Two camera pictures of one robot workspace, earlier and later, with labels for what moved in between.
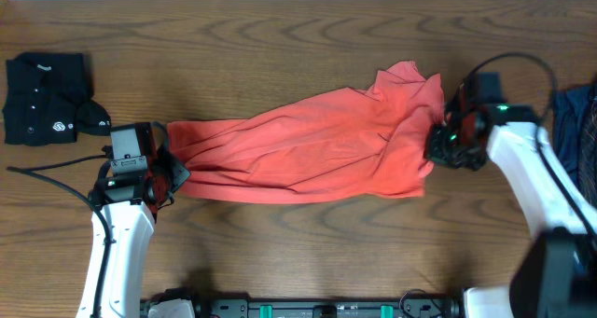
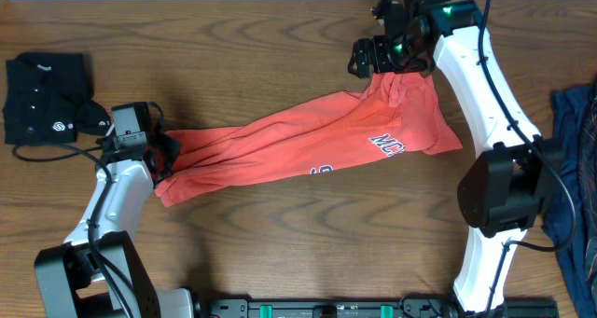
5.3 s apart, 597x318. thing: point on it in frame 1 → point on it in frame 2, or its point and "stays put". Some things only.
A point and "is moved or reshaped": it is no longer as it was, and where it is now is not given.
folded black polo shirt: [48, 101] stays put
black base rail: [332, 308] stays put
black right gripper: [434, 149] → [379, 46]
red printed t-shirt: [346, 144] is moved or reshaped
